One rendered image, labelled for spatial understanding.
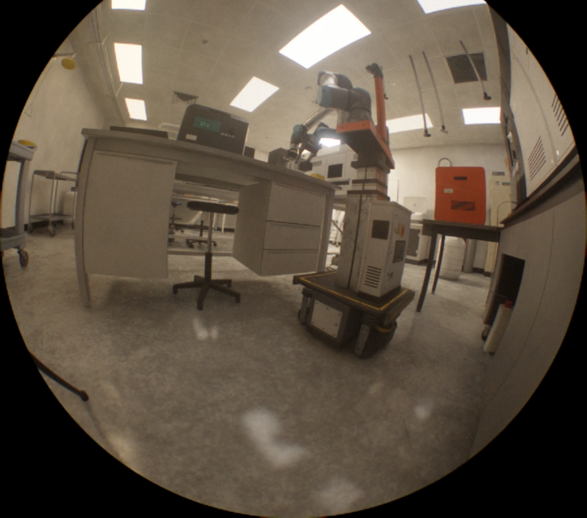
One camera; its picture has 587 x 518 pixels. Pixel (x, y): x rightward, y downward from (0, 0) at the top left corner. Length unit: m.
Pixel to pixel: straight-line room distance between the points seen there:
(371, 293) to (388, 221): 0.31
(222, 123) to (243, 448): 1.39
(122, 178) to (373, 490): 1.42
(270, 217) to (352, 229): 0.53
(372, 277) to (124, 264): 1.17
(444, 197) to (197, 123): 1.71
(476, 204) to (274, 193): 1.44
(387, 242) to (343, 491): 0.83
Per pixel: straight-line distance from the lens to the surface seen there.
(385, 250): 0.79
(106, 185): 1.09
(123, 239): 1.07
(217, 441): 0.63
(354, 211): 0.94
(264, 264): 1.23
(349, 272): 0.95
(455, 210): 1.56
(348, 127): 0.87
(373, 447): 0.68
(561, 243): 0.53
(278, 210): 1.23
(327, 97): 0.94
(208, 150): 1.04
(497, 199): 4.38
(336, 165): 2.23
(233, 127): 1.21
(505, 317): 1.28
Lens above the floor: 0.58
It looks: 1 degrees down
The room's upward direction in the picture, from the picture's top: 7 degrees clockwise
